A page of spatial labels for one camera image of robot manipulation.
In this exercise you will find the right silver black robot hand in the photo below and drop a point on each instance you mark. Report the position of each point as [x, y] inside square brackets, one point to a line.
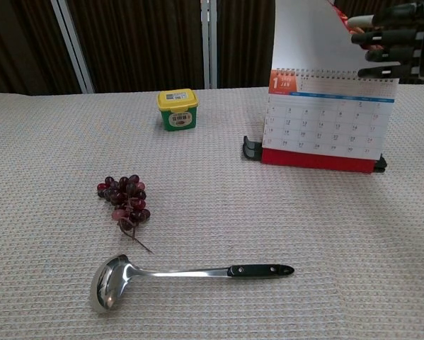
[392, 35]

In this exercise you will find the red spiral desk calendar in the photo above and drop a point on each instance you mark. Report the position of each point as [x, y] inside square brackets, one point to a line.
[321, 120]

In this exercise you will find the yellow lid green tub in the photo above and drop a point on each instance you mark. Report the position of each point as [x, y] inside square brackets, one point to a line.
[178, 110]

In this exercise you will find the pale woven tablecloth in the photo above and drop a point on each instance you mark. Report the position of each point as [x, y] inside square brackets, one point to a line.
[233, 219]

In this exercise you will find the dark red grape bunch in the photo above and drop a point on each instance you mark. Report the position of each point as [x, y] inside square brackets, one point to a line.
[126, 202]

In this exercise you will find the grey metal frame post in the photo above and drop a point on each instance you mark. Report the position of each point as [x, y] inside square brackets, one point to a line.
[73, 46]
[209, 42]

